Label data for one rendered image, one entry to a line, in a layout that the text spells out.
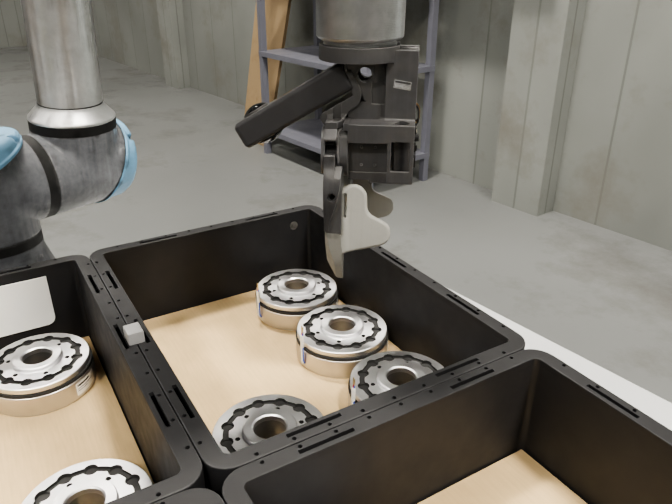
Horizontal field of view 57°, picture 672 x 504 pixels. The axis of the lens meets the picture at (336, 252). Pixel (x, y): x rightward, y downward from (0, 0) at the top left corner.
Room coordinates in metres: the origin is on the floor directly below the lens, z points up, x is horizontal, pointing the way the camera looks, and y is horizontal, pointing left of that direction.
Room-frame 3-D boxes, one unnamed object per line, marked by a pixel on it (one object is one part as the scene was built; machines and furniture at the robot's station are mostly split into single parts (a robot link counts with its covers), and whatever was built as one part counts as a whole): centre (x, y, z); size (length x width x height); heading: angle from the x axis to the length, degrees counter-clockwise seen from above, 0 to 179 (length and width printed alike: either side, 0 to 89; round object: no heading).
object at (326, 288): (0.68, 0.05, 0.86); 0.10 x 0.10 x 0.01
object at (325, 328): (0.59, -0.01, 0.86); 0.05 x 0.05 x 0.01
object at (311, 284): (0.68, 0.05, 0.86); 0.05 x 0.05 x 0.01
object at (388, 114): (0.55, -0.03, 1.11); 0.09 x 0.08 x 0.12; 83
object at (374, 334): (0.59, -0.01, 0.86); 0.10 x 0.10 x 0.01
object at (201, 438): (0.55, 0.06, 0.92); 0.40 x 0.30 x 0.02; 31
